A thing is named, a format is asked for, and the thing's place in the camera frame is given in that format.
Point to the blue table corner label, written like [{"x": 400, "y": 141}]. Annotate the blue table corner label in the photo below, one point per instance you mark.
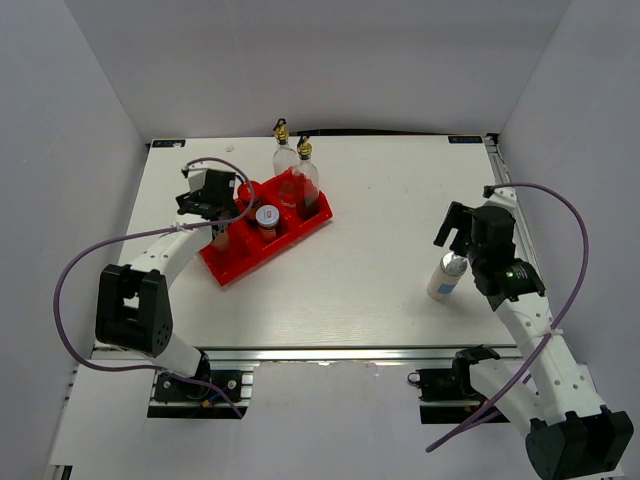
[{"x": 463, "y": 139}]

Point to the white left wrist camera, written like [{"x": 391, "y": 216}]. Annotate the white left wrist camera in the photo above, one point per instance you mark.
[{"x": 195, "y": 174}]

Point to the silver lid blue label jar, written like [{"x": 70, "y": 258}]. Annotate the silver lid blue label jar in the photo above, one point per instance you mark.
[{"x": 446, "y": 276}]

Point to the red plastic organizer tray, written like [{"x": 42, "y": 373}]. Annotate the red plastic organizer tray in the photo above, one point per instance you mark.
[{"x": 248, "y": 249}]

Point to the blue left table label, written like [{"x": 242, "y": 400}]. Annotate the blue left table label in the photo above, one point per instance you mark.
[{"x": 168, "y": 143}]

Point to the red lid dark sauce jar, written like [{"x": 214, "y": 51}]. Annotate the red lid dark sauce jar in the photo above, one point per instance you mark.
[{"x": 249, "y": 194}]

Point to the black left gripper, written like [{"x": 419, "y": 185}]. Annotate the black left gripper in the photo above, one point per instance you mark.
[{"x": 233, "y": 209}]

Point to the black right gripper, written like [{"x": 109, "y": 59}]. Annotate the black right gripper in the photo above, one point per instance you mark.
[{"x": 456, "y": 212}]

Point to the white lid brown spice jar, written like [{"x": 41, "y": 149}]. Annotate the white lid brown spice jar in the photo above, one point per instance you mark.
[{"x": 267, "y": 218}]

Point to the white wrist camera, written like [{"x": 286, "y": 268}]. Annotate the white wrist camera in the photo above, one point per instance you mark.
[
  {"x": 502, "y": 197},
  {"x": 195, "y": 174}
]

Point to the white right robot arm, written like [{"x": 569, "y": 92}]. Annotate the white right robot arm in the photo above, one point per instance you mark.
[{"x": 568, "y": 430}]

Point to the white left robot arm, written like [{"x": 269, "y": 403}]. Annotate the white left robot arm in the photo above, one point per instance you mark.
[{"x": 133, "y": 308}]

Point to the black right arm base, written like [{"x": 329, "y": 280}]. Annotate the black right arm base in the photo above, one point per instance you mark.
[{"x": 449, "y": 386}]

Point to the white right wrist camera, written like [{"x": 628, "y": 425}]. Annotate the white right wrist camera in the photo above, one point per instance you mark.
[{"x": 502, "y": 197}]

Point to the dark liquid glass bottle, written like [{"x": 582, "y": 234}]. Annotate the dark liquid glass bottle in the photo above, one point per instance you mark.
[{"x": 306, "y": 178}]

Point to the silver lid white powder jar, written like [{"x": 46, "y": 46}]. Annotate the silver lid white powder jar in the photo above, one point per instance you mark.
[{"x": 220, "y": 239}]

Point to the clear liquid glass bottle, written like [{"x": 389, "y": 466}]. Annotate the clear liquid glass bottle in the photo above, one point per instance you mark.
[{"x": 284, "y": 160}]

